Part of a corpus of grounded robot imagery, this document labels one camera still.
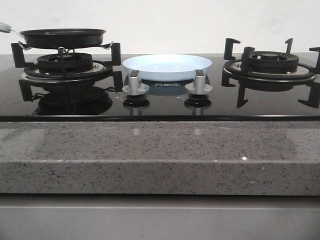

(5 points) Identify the light blue plate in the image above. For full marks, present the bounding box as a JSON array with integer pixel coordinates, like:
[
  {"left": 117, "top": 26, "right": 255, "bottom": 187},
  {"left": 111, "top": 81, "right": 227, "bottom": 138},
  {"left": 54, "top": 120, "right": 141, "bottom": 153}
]
[{"left": 123, "top": 54, "right": 212, "bottom": 82}]

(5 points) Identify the black frying pan green handle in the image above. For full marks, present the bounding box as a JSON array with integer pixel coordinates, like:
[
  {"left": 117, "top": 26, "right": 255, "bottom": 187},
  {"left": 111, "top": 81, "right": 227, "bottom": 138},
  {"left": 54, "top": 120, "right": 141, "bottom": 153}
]
[{"left": 0, "top": 21, "right": 107, "bottom": 50}]

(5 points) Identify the left silver stove knob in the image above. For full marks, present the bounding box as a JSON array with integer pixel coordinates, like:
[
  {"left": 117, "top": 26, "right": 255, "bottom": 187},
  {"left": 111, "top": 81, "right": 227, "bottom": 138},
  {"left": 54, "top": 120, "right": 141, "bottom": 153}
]
[{"left": 122, "top": 70, "right": 149, "bottom": 96}]

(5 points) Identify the silver stove knob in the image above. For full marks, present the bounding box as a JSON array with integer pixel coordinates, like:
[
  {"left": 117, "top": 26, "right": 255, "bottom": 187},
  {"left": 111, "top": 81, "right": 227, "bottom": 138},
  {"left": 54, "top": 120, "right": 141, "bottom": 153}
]
[
  {"left": 184, "top": 69, "right": 213, "bottom": 95},
  {"left": 122, "top": 70, "right": 149, "bottom": 96}
]

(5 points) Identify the right silver stove knob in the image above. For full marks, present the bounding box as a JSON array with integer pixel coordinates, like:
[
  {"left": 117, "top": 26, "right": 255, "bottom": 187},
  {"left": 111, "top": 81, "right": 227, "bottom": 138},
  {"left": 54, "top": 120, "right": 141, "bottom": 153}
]
[{"left": 184, "top": 69, "right": 213, "bottom": 95}]

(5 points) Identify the black glass gas cooktop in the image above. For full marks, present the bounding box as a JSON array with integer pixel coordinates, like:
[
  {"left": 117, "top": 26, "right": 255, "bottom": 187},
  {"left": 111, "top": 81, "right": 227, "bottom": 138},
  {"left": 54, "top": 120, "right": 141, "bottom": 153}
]
[{"left": 0, "top": 54, "right": 320, "bottom": 122}]

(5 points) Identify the left burner black pan support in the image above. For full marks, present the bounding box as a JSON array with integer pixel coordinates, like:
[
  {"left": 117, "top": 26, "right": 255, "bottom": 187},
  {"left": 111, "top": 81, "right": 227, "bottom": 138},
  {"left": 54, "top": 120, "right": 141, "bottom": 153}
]
[{"left": 11, "top": 42, "right": 123, "bottom": 102}]

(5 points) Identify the burner black pan support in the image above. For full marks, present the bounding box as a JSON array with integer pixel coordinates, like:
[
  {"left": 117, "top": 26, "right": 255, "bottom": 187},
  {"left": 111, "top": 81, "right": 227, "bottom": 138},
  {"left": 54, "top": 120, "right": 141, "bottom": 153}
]
[
  {"left": 11, "top": 42, "right": 123, "bottom": 102},
  {"left": 221, "top": 38, "right": 320, "bottom": 108}
]

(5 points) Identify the right burner black pan support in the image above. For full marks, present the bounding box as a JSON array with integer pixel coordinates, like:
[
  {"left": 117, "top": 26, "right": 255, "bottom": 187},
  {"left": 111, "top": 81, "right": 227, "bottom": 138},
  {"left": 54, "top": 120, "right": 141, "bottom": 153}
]
[{"left": 221, "top": 38, "right": 320, "bottom": 108}]

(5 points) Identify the grey cabinet front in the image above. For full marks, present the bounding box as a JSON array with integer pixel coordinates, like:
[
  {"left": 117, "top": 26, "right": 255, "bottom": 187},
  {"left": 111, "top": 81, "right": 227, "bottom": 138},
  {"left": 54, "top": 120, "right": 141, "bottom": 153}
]
[{"left": 0, "top": 195, "right": 320, "bottom": 240}]

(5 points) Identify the wire pan support ring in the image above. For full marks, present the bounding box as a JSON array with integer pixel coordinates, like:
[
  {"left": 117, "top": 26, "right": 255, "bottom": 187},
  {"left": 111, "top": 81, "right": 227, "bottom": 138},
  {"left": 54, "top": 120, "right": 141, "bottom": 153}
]
[{"left": 17, "top": 39, "right": 115, "bottom": 57}]

